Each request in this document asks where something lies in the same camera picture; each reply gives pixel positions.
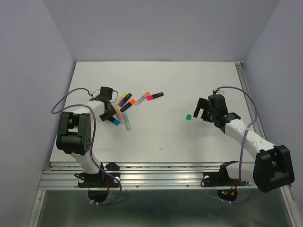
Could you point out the yellow translucent highlighter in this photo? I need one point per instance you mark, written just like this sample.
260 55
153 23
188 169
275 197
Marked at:
118 101

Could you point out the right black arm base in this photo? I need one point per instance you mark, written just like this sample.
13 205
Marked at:
221 178

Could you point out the translucent highlighter mint green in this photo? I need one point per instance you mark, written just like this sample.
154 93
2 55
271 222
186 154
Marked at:
127 122

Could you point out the aluminium rail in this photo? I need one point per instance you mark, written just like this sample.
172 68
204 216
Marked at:
257 126
134 176

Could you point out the aluminium front rail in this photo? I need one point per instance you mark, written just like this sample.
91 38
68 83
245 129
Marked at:
134 176

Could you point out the black highlighter blue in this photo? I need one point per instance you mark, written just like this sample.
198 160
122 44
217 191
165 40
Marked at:
114 121

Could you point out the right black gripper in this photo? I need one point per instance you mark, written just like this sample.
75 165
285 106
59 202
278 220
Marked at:
203 103

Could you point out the green highlighter cap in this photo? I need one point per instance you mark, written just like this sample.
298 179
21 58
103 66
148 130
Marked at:
188 117

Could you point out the black highlighter purple cap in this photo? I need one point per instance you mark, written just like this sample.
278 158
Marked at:
125 99

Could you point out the aluminium right rail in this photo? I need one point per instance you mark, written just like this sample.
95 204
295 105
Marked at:
257 126

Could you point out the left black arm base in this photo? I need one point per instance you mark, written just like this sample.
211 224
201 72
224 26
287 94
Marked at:
99 184

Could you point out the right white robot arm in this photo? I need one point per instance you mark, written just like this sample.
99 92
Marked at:
272 167

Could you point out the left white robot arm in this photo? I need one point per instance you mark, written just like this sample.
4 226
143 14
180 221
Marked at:
77 128

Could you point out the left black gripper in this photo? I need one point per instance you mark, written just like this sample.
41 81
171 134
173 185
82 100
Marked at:
112 112

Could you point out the black highlighter pink cap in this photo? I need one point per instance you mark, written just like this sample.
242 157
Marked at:
154 96

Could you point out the black highlighter orange cap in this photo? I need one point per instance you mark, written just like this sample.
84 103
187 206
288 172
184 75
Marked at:
128 105

